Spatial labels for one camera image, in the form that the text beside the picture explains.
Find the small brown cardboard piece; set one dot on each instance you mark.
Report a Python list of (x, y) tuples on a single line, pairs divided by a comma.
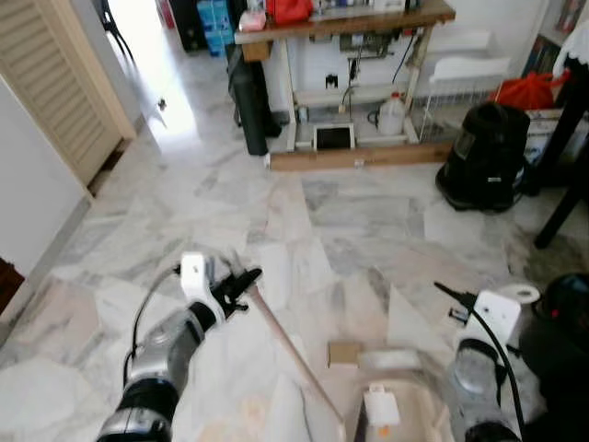
[(343, 354)]

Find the black canister vacuum cleaner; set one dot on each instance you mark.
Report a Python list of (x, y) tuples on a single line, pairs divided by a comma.
[(488, 157)]

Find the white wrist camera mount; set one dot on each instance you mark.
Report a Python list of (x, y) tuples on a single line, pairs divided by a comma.
[(194, 274), (497, 318)]

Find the bookshelf with books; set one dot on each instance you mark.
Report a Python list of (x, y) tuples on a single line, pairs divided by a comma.
[(566, 17)]

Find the red fabric bag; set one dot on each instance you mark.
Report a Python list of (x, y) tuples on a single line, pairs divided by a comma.
[(289, 11)]

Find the black table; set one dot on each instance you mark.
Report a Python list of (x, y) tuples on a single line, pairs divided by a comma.
[(563, 147)]

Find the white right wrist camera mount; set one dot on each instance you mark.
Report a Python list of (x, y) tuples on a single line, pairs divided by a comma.
[(497, 318)]

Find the white table cloth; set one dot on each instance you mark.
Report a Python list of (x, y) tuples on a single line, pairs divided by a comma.
[(575, 46)]

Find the white paper tag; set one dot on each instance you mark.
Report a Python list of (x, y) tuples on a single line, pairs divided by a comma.
[(381, 407)]

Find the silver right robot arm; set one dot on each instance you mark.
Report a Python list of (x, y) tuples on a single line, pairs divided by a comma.
[(474, 387)]

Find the red plastic bag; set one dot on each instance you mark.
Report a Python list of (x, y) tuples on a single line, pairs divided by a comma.
[(529, 92)]

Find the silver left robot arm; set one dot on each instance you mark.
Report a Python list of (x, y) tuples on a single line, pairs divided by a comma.
[(161, 354)]

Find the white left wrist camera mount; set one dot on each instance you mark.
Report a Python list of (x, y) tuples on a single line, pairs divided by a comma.
[(194, 274)]

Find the tall black bag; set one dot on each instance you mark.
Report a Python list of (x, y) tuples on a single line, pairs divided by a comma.
[(248, 101)]

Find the wooden top white workbench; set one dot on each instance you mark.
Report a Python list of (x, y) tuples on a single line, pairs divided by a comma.
[(359, 20)]

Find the beige louvred door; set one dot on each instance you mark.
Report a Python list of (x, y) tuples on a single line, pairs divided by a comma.
[(55, 74)]

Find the white framed tablet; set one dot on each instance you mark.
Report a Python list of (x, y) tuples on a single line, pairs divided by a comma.
[(333, 138)]

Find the pink white container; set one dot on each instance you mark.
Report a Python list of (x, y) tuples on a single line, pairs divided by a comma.
[(253, 18)]

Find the long wooden plank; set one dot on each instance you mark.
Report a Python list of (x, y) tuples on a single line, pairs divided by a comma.
[(359, 157)]

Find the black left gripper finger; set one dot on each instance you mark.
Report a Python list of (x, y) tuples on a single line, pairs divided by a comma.
[(239, 291), (247, 274)]

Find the white plastic jug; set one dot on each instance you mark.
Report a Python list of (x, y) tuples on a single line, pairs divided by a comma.
[(392, 117)]

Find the blue box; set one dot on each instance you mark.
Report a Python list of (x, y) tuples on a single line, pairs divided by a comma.
[(214, 26)]

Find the round black waste bin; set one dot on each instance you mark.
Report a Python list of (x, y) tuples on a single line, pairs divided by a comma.
[(563, 359)]

